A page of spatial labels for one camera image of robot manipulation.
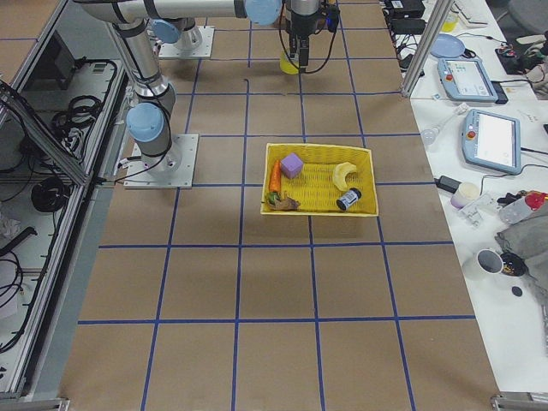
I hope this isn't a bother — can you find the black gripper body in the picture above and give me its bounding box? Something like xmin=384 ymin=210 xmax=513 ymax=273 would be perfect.
xmin=287 ymin=10 xmax=318 ymax=41

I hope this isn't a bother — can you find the yellow tape roll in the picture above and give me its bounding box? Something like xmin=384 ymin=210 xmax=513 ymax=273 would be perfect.
xmin=279 ymin=52 xmax=300 ymax=75

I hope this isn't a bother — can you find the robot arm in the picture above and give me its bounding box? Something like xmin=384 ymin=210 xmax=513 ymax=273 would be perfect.
xmin=79 ymin=1 xmax=326 ymax=175
xmin=147 ymin=18 xmax=215 ymax=60

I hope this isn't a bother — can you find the purple foam cube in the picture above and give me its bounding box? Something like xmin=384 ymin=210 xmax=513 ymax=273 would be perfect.
xmin=281 ymin=152 xmax=304 ymax=179

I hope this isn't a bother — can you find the orange toy carrot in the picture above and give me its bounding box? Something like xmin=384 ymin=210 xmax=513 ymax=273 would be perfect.
xmin=266 ymin=159 xmax=282 ymax=206

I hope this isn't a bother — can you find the yellow toy banana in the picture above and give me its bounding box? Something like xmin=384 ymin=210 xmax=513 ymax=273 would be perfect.
xmin=332 ymin=162 xmax=358 ymax=192

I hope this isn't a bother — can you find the yellow woven basket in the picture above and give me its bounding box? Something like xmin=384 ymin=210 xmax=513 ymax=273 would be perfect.
xmin=260 ymin=143 xmax=378 ymax=217

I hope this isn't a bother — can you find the blue plate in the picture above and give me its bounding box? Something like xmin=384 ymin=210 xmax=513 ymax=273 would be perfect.
xmin=430 ymin=33 xmax=466 ymax=58

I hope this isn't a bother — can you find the brown toy animal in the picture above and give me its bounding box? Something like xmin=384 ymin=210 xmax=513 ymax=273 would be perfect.
xmin=271 ymin=196 xmax=301 ymax=211

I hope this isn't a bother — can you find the upper teach pendant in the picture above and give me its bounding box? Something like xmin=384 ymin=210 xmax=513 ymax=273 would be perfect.
xmin=437 ymin=58 xmax=499 ymax=103

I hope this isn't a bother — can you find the teach pendant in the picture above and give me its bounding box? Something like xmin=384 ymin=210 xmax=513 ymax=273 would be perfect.
xmin=461 ymin=109 xmax=521 ymax=175
xmin=437 ymin=58 xmax=499 ymax=103

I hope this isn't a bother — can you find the black power adapter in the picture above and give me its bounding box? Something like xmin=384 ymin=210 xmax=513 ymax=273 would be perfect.
xmin=434 ymin=176 xmax=462 ymax=194

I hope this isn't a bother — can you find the lower teach pendant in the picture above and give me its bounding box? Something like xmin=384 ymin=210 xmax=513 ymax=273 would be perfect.
xmin=461 ymin=109 xmax=521 ymax=175

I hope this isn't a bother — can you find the white purple jar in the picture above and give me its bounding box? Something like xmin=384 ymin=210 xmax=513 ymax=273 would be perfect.
xmin=450 ymin=182 xmax=480 ymax=209

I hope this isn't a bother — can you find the grey cloth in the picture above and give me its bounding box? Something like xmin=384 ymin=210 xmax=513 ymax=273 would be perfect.
xmin=495 ymin=210 xmax=547 ymax=340

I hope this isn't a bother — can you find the black bowl with snacks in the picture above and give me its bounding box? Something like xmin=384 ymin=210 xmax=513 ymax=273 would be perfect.
xmin=500 ymin=252 xmax=528 ymax=277

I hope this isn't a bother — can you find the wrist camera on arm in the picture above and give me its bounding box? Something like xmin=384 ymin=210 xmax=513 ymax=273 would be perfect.
xmin=323 ymin=3 xmax=340 ymax=33

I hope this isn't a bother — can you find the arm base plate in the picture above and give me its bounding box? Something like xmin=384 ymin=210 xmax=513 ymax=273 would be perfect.
xmin=158 ymin=26 xmax=215 ymax=60
xmin=122 ymin=134 xmax=199 ymax=189

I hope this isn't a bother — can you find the aluminium frame post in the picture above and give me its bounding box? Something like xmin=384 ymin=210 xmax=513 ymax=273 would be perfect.
xmin=401 ymin=0 xmax=454 ymax=98

